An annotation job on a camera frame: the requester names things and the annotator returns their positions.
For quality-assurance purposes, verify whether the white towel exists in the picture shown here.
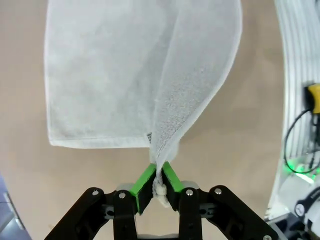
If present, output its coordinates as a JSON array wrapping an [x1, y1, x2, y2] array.
[[44, 0, 244, 210]]

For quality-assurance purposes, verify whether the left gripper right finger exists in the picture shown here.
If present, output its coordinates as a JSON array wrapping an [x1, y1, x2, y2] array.
[[162, 161, 280, 240]]

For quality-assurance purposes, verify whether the yellow emergency stop button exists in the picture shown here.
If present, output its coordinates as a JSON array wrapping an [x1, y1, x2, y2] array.
[[303, 83, 320, 115]]

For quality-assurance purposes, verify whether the white slatted aluminium platform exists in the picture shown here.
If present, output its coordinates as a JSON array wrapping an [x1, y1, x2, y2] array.
[[264, 0, 320, 221]]

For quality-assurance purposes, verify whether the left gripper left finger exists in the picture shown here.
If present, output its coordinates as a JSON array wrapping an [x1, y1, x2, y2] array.
[[43, 163, 157, 240]]

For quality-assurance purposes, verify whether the black looped cable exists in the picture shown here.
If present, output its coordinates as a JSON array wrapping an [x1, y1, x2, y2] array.
[[283, 108, 320, 175]]

